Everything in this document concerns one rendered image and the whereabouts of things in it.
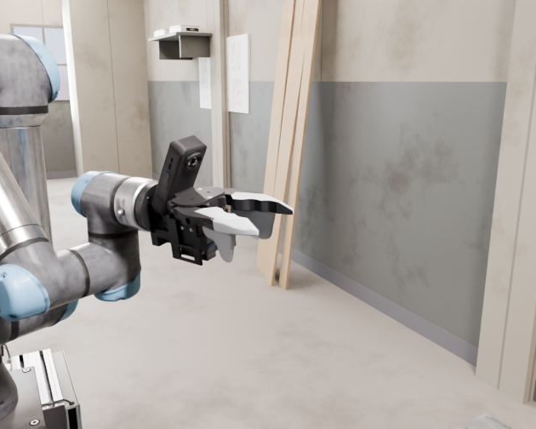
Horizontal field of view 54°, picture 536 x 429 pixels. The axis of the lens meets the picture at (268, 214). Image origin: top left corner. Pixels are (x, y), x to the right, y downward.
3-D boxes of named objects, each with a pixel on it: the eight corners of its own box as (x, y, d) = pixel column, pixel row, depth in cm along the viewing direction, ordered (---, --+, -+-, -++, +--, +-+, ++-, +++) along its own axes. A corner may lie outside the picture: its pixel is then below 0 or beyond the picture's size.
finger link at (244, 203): (302, 237, 69) (236, 232, 72) (299, 194, 66) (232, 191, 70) (294, 248, 66) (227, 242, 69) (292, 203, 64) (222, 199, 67)
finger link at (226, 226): (263, 269, 61) (219, 247, 68) (259, 221, 59) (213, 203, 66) (241, 278, 59) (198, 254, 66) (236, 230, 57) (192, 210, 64)
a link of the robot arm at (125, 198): (150, 170, 78) (105, 186, 72) (172, 174, 76) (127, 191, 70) (157, 218, 81) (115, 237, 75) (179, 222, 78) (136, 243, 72)
